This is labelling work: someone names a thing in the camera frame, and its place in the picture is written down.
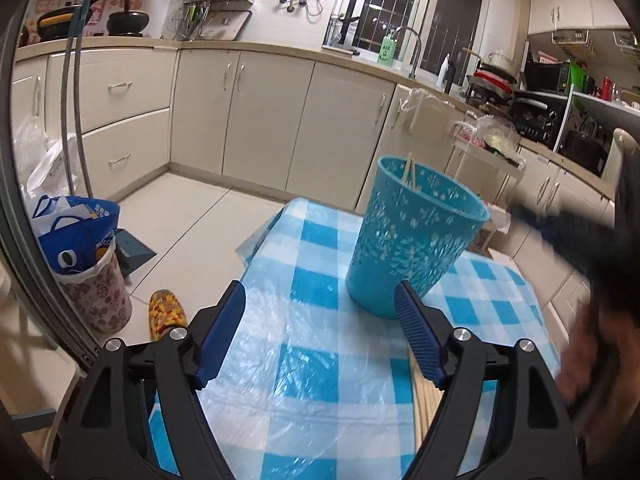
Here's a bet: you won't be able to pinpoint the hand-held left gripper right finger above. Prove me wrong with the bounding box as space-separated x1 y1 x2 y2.
393 281 586 480

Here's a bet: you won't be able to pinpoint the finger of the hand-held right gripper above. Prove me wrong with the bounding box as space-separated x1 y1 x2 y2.
512 202 617 282

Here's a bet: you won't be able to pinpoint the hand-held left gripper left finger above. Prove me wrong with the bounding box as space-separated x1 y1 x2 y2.
55 280 247 480

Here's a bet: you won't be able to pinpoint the bundle of wooden chopsticks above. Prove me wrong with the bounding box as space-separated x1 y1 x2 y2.
407 347 445 463

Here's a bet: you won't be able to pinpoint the blue perforated plastic basket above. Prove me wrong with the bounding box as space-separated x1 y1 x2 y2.
345 155 491 320

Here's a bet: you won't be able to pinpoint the person's right hand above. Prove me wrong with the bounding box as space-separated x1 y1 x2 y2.
557 304 640 433

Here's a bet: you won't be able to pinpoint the yellow floral slipper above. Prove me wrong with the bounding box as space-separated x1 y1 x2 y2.
148 288 190 342

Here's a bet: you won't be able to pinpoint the white electric kettle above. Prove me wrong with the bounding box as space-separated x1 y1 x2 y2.
599 127 640 184

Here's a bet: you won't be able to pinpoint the blue white checkered tablecloth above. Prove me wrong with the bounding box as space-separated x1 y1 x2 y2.
147 197 561 480

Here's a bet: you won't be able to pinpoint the black microwave oven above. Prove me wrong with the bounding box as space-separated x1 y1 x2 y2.
506 90 570 151

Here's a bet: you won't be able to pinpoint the clear plastic food bags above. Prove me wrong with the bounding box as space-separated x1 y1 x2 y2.
467 112 527 167

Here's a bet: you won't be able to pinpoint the floral trash bin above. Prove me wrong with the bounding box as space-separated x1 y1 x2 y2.
56 237 134 334

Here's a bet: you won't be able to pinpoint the black microwave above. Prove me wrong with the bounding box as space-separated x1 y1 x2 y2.
524 59 574 97

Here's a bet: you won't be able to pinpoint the stack of pots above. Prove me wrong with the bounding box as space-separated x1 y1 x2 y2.
465 49 522 107

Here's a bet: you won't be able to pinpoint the blue shopping bag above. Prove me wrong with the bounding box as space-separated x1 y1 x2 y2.
31 195 121 277

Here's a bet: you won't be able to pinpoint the hanging clear plastic bag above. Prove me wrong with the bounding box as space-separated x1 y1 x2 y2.
399 86 452 137

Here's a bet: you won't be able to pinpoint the beige lower cabinets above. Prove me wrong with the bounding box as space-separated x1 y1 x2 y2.
10 40 618 331

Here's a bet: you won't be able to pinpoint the metal faucet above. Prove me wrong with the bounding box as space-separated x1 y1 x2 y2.
391 26 424 80

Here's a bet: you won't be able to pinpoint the white plastic bag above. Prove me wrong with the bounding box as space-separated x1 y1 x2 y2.
14 114 81 202

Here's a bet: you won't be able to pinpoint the kitchen window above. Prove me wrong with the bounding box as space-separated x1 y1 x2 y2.
344 0 493 71

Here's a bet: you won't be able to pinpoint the hanging kitchen tools rack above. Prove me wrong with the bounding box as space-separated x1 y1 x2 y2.
165 4 207 42

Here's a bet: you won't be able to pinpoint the black cooking pot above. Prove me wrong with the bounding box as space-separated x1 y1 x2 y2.
106 0 152 37

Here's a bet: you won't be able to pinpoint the black wok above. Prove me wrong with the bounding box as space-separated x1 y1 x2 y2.
36 0 117 42

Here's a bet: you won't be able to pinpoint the sliding door frame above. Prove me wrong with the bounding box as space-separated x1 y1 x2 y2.
0 5 101 367

